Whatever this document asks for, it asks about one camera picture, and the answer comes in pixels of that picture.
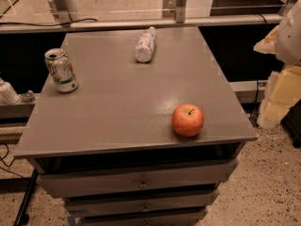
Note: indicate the red apple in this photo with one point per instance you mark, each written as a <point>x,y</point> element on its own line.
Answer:
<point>187,120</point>

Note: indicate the top grey drawer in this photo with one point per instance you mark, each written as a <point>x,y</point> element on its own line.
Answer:
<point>98,182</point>

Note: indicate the bottom grey drawer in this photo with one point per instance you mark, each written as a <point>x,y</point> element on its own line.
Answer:
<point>155,218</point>

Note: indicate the grey drawer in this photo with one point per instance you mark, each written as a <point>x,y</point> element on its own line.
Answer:
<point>155,218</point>
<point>141,204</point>
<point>98,182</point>

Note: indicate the grey metal post centre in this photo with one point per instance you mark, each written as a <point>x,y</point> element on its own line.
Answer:
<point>174,9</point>

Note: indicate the clear plastic water bottle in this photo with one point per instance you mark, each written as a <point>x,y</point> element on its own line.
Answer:
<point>145,46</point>

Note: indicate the black stand leg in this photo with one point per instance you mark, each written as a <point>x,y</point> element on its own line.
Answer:
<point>22,217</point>

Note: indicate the grey drawer cabinet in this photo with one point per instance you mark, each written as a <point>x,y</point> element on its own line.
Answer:
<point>120,115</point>

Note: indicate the grey metal bracket left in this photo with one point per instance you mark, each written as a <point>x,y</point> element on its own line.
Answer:
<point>65,11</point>

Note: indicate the small metal fitting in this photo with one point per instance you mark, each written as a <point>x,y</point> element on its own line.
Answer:
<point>28,97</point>

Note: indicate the white cylinder at left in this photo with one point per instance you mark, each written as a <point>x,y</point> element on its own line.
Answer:
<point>8,93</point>

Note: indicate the green white 7up can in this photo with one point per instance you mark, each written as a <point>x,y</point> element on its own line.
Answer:
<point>59,66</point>

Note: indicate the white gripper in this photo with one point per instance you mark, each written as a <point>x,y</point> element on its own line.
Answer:
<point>290,37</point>

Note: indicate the middle grey drawer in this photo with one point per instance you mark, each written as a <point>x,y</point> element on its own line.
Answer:
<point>141,204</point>

